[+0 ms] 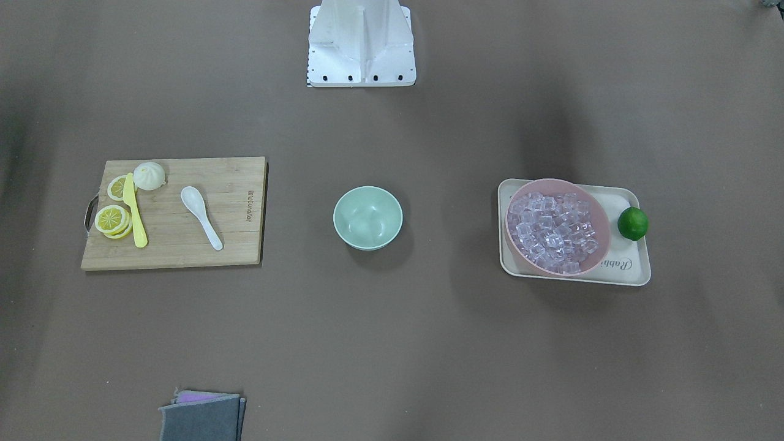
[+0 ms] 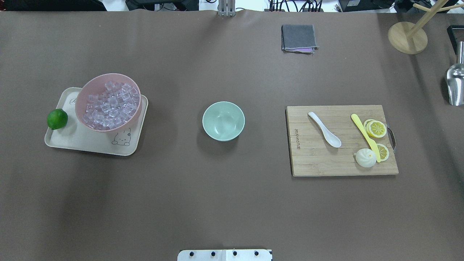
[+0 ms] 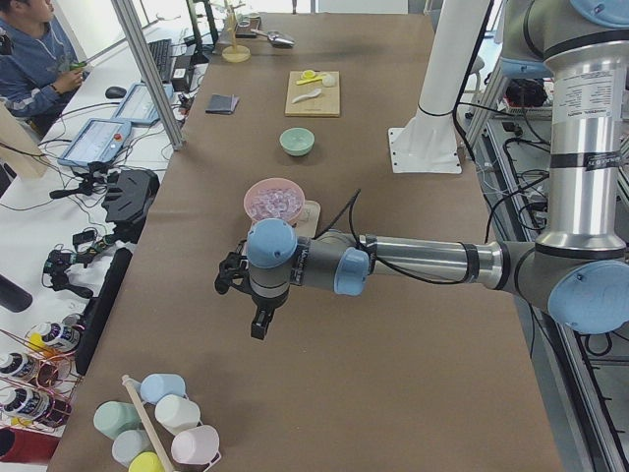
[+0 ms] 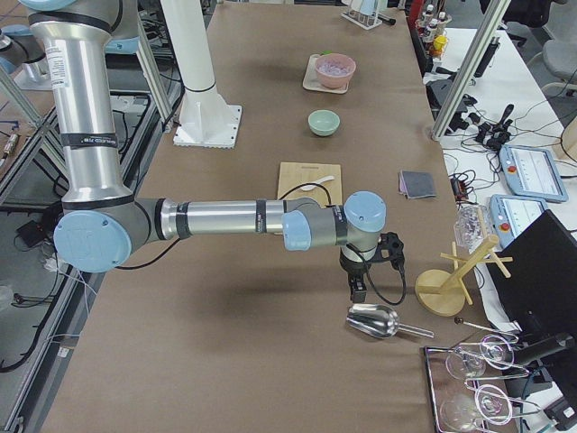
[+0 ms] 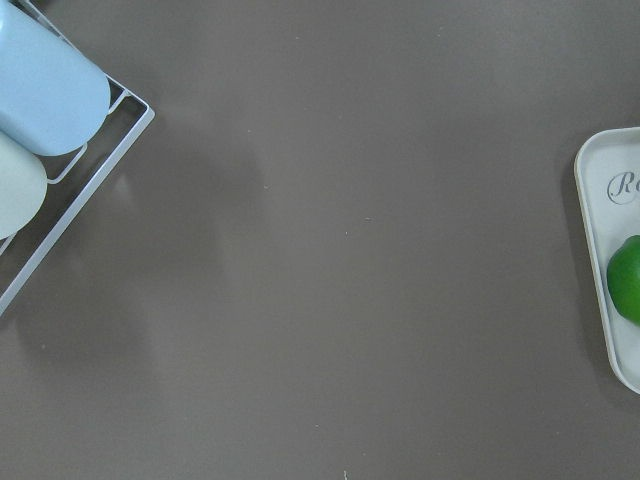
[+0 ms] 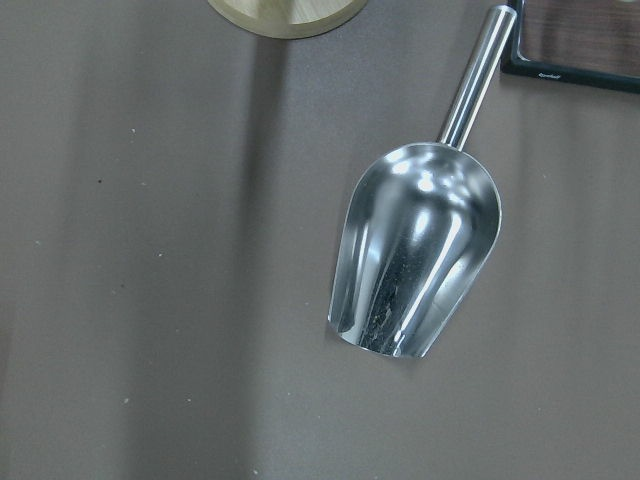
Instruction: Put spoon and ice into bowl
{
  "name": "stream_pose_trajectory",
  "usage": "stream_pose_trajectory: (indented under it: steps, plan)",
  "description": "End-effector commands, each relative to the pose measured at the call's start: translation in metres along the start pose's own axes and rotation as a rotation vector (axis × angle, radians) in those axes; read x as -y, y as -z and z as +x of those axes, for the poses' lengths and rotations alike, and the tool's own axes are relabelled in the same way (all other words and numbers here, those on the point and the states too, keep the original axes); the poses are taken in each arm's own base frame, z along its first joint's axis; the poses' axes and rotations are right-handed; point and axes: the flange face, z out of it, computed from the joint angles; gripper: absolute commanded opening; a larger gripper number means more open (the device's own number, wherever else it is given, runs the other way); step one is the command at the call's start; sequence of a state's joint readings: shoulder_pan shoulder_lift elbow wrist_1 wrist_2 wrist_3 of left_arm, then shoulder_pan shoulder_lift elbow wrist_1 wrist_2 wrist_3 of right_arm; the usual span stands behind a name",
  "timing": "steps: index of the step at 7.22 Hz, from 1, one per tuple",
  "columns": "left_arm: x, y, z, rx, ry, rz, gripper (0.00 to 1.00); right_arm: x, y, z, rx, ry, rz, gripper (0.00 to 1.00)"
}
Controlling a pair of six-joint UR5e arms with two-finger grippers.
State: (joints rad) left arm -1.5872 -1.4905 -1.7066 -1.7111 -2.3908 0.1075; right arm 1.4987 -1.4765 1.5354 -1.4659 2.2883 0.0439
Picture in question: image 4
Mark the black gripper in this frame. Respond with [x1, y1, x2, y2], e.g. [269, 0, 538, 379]
[339, 245, 371, 303]

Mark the white ceramic spoon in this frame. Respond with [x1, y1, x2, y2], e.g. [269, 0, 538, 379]
[299, 175, 335, 191]

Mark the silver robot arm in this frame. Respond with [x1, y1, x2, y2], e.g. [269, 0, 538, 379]
[26, 1, 399, 303]

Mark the metal ice scoop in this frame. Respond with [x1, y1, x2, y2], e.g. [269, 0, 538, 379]
[346, 303, 435, 339]

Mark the mint green bowl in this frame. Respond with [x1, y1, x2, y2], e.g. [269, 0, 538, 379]
[307, 109, 341, 137]

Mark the pink bowl of ice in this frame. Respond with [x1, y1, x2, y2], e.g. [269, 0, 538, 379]
[315, 53, 356, 89]

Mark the wooden cup tree stand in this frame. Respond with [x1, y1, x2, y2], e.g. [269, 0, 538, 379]
[415, 230, 513, 317]

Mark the folded grey cloth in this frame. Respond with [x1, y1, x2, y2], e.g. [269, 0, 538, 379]
[398, 170, 436, 198]

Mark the clear plastic container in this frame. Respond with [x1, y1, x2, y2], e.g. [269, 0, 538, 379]
[453, 205, 491, 253]

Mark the bamboo cutting board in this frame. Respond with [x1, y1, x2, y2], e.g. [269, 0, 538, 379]
[277, 161, 343, 207]

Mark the wine glass rack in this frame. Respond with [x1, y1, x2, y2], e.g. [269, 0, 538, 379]
[423, 334, 540, 432]

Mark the lower teach pendant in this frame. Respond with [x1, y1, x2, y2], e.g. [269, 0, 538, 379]
[489, 194, 548, 248]

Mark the teach pendant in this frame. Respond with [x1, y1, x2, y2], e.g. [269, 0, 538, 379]
[489, 194, 548, 248]
[499, 144, 569, 203]

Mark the black monitor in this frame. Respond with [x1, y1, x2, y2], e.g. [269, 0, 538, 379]
[487, 210, 576, 336]

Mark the upper teach pendant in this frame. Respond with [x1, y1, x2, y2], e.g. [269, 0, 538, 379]
[499, 144, 569, 203]

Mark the cream plastic tray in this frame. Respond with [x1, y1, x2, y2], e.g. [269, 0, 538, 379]
[302, 54, 349, 95]

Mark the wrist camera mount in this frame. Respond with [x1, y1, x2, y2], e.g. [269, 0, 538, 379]
[372, 232, 405, 273]

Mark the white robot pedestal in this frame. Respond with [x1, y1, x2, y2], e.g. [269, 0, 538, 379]
[161, 0, 243, 149]

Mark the aluminium frame post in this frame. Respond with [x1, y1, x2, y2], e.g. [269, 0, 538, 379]
[431, 0, 510, 142]

